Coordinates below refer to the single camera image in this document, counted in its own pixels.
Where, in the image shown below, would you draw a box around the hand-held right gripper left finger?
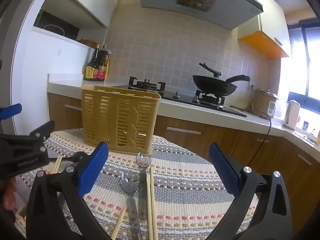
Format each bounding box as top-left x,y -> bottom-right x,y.
26,142 -> 112,240

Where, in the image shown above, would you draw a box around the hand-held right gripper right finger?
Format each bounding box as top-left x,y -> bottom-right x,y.
205,142 -> 293,240

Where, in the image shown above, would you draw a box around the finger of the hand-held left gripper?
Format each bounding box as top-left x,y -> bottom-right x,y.
29,120 -> 55,141
0,103 -> 23,121

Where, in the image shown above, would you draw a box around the clear grey plastic spoon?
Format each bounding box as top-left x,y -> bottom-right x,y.
136,151 -> 152,221
119,169 -> 144,240

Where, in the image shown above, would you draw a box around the yellow plastic utensil basket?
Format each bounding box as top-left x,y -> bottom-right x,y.
81,85 -> 162,155

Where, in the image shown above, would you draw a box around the person's left hand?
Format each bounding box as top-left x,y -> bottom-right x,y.
0,177 -> 18,210

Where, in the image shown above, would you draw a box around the wooden kitchen base cabinets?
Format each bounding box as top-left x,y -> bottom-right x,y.
47,92 -> 320,230

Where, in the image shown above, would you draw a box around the striped woven table mat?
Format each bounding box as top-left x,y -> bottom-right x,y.
15,129 -> 258,240

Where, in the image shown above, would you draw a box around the slim dark sauce bottle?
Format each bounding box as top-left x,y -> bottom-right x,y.
84,44 -> 100,81

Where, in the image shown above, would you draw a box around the beige rice cooker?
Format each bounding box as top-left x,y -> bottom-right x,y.
253,89 -> 279,119

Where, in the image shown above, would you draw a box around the black glass gas stove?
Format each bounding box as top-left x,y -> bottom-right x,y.
111,76 -> 248,117

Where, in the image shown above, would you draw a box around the black wok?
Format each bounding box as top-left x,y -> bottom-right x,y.
192,74 -> 250,97

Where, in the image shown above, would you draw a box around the white electric kettle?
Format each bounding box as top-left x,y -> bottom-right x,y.
282,100 -> 300,128

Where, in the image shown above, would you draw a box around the wide dark sauce bottle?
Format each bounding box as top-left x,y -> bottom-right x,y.
94,45 -> 110,82

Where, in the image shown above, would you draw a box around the window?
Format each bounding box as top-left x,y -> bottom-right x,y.
287,22 -> 320,110

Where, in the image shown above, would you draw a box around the grey range hood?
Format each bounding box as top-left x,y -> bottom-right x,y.
136,0 -> 264,30

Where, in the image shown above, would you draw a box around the black power cable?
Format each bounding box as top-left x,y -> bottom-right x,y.
249,114 -> 272,166

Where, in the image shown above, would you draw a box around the white loop handle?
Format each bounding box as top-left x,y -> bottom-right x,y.
43,24 -> 66,37

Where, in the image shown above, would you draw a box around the wok lid with black handle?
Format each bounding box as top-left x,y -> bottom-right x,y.
199,62 -> 222,78

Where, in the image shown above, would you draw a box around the white and orange wall cabinet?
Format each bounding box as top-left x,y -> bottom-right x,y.
237,0 -> 292,60

